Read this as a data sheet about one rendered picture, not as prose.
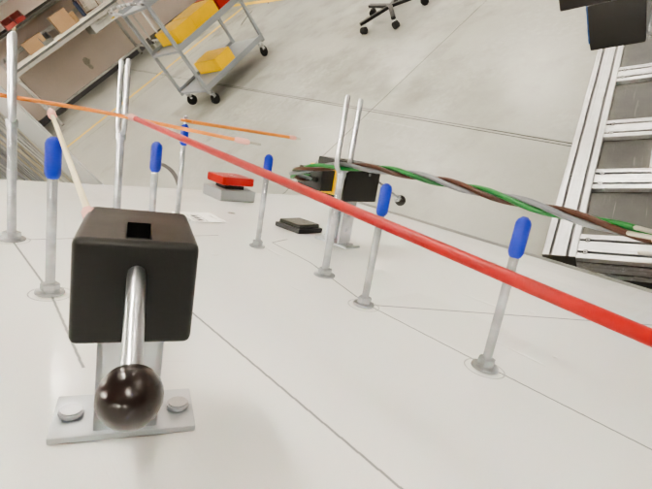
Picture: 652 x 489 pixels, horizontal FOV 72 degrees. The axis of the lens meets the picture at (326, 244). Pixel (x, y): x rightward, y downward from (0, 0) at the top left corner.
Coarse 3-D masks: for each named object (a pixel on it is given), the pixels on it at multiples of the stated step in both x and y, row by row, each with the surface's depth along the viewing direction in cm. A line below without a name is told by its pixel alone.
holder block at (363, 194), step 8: (320, 160) 46; (328, 160) 45; (344, 160) 44; (352, 176) 45; (360, 176) 45; (368, 176) 46; (376, 176) 48; (344, 184) 44; (352, 184) 45; (360, 184) 46; (368, 184) 47; (376, 184) 48; (344, 192) 44; (352, 192) 45; (360, 192) 46; (368, 192) 47; (344, 200) 45; (352, 200) 46; (360, 200) 47; (368, 200) 48
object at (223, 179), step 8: (208, 176) 65; (216, 176) 63; (224, 176) 63; (232, 176) 64; (240, 176) 66; (216, 184) 66; (224, 184) 62; (232, 184) 63; (240, 184) 64; (248, 184) 65
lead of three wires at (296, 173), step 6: (342, 162) 34; (294, 168) 38; (300, 168) 37; (306, 168) 36; (312, 168) 36; (318, 168) 36; (324, 168) 35; (330, 168) 35; (342, 168) 34; (294, 174) 38; (300, 174) 41; (306, 174) 43
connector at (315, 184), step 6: (312, 174) 43; (318, 174) 42; (324, 174) 42; (330, 174) 43; (300, 180) 44; (306, 180) 43; (312, 180) 42; (318, 180) 42; (324, 180) 42; (330, 180) 43; (312, 186) 43; (318, 186) 42; (324, 186) 43; (330, 186) 43
